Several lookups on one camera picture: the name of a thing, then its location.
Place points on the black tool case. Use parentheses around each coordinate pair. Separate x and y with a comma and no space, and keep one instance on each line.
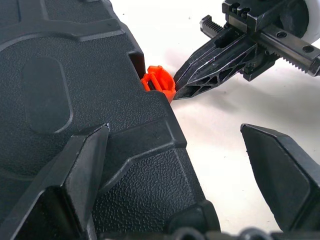
(100,75)

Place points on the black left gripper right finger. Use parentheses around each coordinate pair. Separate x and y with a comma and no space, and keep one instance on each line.
(287,180)

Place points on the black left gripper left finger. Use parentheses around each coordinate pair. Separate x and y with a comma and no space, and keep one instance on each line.
(75,175)

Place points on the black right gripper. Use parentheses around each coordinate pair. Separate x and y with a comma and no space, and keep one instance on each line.
(272,25)

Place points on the orange case latch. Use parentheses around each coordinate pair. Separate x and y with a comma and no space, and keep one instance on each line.
(161,80)

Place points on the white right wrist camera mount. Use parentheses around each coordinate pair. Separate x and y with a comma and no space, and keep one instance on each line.
(313,20)

